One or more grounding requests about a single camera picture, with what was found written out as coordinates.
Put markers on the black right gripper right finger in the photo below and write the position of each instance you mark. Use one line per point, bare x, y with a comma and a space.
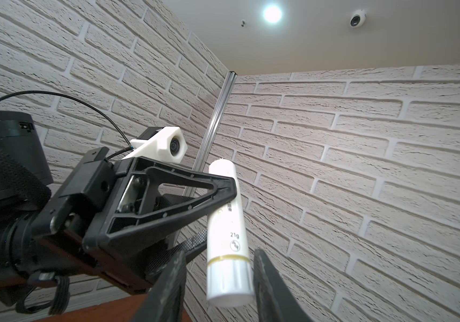
274, 300

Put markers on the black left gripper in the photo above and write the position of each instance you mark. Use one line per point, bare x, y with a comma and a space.
107, 213

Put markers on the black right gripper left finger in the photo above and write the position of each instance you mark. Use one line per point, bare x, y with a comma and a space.
165, 302

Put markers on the white glue stick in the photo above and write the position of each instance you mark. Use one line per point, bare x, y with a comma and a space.
229, 272

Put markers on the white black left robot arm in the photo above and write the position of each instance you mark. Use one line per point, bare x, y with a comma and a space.
24, 192

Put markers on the round ceiling light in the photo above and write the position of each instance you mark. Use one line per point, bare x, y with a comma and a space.
272, 13

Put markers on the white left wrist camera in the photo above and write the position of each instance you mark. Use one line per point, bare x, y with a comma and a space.
163, 144

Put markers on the aluminium left corner post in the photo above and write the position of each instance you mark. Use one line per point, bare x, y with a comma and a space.
214, 123

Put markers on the white ceiling dome camera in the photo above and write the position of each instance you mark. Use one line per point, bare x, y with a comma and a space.
358, 18

